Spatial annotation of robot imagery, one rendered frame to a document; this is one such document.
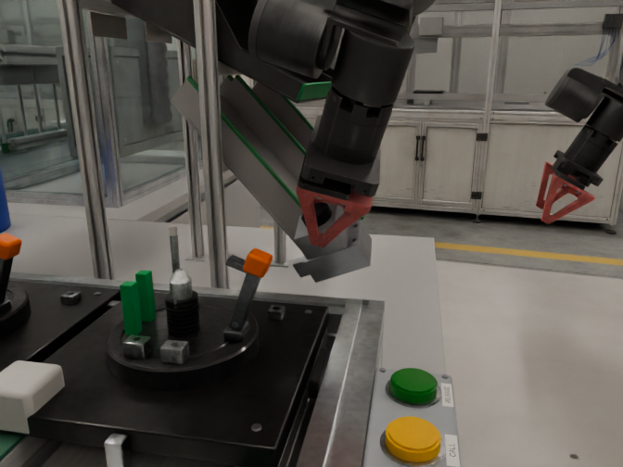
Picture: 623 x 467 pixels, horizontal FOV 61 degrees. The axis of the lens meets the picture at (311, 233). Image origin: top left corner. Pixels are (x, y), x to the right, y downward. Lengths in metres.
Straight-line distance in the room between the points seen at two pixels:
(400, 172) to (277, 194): 3.91
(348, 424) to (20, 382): 0.26
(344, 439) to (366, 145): 0.24
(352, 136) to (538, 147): 4.07
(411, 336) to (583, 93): 0.45
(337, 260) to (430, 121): 3.95
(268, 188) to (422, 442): 0.38
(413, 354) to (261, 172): 0.31
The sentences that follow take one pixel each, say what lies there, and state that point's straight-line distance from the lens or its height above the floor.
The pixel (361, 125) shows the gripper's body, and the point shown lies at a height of 1.18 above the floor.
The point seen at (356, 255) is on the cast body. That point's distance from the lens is 0.53.
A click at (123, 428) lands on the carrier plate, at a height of 0.97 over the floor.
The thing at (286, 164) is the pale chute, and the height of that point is 1.09.
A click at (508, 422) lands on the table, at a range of 0.65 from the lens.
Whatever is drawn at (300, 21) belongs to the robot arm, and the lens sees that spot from 0.44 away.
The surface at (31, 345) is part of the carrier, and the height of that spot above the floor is 0.97.
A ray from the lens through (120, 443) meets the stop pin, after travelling 0.44.
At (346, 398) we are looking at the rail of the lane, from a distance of 0.48.
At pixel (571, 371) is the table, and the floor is 0.86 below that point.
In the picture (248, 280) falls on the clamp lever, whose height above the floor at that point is 1.05.
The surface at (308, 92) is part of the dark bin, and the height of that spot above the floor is 1.20.
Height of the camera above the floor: 1.23
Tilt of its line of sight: 17 degrees down
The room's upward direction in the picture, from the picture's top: straight up
